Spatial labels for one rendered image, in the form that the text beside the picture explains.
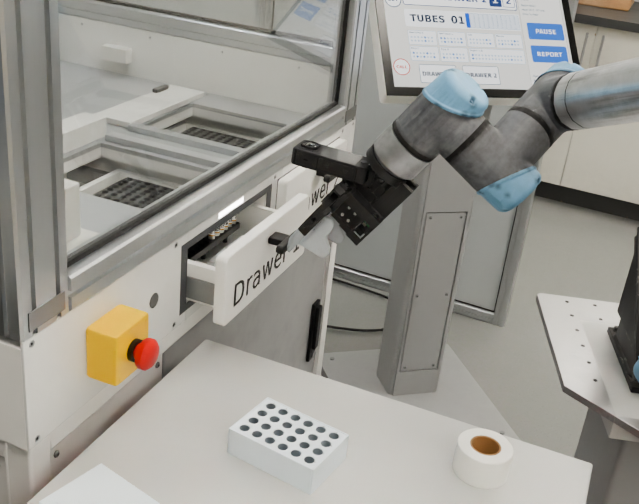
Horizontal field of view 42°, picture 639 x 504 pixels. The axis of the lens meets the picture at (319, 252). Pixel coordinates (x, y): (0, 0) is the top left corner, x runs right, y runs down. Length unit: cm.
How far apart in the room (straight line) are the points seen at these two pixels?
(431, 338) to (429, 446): 129
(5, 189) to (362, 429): 56
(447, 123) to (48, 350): 56
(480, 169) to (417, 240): 115
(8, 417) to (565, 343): 87
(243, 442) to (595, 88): 60
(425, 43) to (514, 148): 93
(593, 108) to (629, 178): 305
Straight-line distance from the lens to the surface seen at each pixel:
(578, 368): 138
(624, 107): 106
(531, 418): 260
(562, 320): 151
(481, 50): 208
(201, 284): 122
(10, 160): 86
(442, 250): 228
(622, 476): 142
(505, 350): 289
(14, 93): 85
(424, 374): 248
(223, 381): 121
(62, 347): 101
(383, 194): 117
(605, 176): 415
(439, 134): 111
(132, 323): 104
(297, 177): 148
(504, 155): 111
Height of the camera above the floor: 145
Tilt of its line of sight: 26 degrees down
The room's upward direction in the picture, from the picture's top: 6 degrees clockwise
